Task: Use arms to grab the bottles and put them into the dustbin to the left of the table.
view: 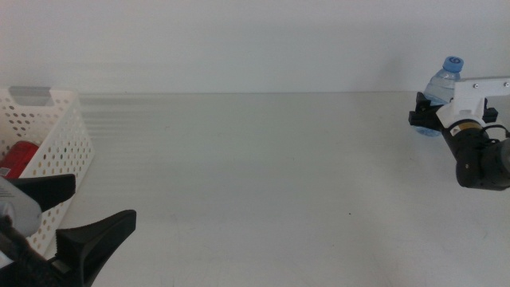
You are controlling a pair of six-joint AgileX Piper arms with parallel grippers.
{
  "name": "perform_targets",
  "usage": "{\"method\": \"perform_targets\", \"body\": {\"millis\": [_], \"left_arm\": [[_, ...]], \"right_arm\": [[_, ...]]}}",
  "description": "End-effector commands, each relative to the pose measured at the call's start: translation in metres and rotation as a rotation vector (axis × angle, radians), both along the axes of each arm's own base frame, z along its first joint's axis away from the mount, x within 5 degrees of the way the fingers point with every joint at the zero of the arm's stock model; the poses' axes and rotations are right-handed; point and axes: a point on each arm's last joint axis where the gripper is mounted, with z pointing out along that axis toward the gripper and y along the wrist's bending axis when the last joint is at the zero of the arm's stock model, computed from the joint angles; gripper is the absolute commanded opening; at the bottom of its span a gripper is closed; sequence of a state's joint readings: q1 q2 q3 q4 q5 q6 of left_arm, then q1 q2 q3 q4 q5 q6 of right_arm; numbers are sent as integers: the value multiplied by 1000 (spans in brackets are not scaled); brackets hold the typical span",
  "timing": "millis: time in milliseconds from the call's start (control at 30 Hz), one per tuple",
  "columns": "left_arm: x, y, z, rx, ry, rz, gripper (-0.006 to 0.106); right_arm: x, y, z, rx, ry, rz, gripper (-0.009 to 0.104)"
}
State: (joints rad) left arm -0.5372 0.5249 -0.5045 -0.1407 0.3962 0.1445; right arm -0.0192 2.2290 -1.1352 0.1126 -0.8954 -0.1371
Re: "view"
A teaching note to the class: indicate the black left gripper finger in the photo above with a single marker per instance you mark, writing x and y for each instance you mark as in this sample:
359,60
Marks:
99,235
48,189

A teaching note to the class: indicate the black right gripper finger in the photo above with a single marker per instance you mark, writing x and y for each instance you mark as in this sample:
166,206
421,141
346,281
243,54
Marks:
423,101

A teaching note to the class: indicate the clear blue-capped water bottle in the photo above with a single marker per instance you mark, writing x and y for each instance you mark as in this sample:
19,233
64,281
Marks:
442,83

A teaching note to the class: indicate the red soda can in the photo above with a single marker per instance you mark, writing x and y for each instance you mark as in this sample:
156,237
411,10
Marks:
18,159

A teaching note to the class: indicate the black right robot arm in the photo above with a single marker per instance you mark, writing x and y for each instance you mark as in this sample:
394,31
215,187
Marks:
482,167

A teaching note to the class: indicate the white perforated plastic basket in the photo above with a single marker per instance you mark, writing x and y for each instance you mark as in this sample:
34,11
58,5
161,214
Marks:
63,139

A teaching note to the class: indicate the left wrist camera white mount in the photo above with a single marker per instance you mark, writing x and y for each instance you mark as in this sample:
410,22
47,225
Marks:
18,207

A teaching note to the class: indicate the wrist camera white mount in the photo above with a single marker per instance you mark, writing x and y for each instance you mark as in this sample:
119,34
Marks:
18,207
466,99

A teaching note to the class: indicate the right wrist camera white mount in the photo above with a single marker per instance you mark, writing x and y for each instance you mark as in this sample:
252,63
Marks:
466,99

